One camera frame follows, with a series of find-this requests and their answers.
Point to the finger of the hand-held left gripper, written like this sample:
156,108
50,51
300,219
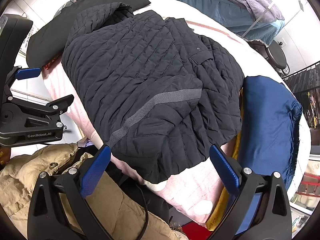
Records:
61,103
27,72

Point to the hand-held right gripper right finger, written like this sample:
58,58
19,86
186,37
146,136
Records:
225,172

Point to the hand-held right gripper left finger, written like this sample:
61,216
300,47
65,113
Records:
96,172

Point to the black quilted jacket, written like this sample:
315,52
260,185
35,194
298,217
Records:
140,80

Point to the red patterned cloth strip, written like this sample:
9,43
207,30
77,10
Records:
51,63

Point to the pink polka dot blanket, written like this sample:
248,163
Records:
192,187

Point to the yellow cloth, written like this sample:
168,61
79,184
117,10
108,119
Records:
217,210

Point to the black pillow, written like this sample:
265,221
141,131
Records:
50,40

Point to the beige puffer jacket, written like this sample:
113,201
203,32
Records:
22,180

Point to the navy blue cloth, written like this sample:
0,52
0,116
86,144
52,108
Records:
265,120

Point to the dark cloth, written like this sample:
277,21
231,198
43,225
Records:
155,205

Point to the black metal rack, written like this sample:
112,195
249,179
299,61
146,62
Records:
302,77

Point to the black round stool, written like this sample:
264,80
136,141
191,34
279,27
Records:
275,55

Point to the white bar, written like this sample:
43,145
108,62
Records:
258,20

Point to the grey quilt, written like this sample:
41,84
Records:
250,0

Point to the red metal frame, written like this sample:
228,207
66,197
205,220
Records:
311,180

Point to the white wall socket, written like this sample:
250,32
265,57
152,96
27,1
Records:
282,42

